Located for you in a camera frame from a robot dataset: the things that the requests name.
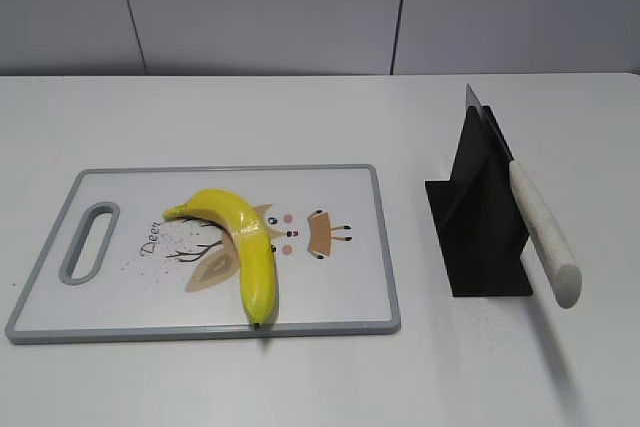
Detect cleaver knife with white handle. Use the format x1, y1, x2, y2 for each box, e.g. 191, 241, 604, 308
465, 86, 582, 309

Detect yellow plastic banana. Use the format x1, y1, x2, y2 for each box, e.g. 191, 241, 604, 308
163, 189, 277, 329

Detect black knife stand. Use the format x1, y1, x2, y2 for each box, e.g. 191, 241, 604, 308
425, 106, 533, 297

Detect white grey-rimmed cutting board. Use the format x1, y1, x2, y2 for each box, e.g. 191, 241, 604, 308
5, 164, 400, 344

